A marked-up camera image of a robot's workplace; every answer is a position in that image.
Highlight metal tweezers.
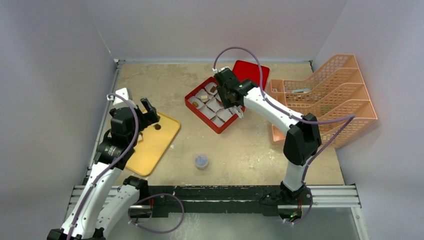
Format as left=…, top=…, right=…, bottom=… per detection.
left=229, top=105, right=244, bottom=119

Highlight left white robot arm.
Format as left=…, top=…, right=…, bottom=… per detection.
left=47, top=93, right=160, bottom=240

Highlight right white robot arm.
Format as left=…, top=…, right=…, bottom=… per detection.
left=213, top=67, right=322, bottom=204

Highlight red box lid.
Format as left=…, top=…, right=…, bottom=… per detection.
left=232, top=60, right=270, bottom=90

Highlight yellow plastic tray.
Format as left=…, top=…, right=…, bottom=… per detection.
left=125, top=112, right=181, bottom=176

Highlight red compartment box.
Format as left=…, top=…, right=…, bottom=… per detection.
left=184, top=76, right=238, bottom=134

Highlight small clear round container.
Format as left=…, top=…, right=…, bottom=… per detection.
left=194, top=154, right=209, bottom=170

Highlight orange mesh file organizer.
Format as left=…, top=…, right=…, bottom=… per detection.
left=266, top=54, right=378, bottom=148

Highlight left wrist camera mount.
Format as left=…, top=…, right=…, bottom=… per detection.
left=106, top=87, right=136, bottom=109

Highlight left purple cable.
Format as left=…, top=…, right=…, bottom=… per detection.
left=66, top=92, right=140, bottom=240

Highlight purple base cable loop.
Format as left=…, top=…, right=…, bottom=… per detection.
left=127, top=193, right=185, bottom=235

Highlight black metal base rail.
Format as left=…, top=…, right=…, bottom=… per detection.
left=67, top=184, right=362, bottom=220

